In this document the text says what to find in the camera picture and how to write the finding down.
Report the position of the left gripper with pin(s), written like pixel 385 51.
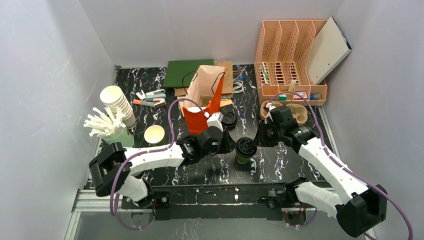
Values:
pixel 224 141

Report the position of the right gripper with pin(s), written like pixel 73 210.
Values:
pixel 262 136

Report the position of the pulp cup carrier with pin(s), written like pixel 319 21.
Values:
pixel 204 101

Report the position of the orange paper bag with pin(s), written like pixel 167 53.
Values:
pixel 204 91

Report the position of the single green paper cup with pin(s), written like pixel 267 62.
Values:
pixel 243 159

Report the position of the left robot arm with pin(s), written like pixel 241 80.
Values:
pixel 115 168

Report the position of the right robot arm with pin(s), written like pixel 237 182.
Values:
pixel 356 205

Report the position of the black cup lids stack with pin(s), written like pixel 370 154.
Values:
pixel 229 120

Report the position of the stack of pulp cup carriers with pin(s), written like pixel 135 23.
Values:
pixel 299 112

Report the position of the brown kraft paper bag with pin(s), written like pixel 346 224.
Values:
pixel 227 78

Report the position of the red small box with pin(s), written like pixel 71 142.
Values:
pixel 299 96

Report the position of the pink desk file organizer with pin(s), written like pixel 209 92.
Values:
pixel 281 59

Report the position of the green paper bag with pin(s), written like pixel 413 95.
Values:
pixel 179 73

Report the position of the green cup of straws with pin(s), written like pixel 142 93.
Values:
pixel 111 126

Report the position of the white board panel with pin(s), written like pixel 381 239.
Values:
pixel 329 48

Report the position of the tall stack paper cups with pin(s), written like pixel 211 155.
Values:
pixel 113 97

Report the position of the metal base rail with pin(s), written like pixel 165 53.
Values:
pixel 254 211

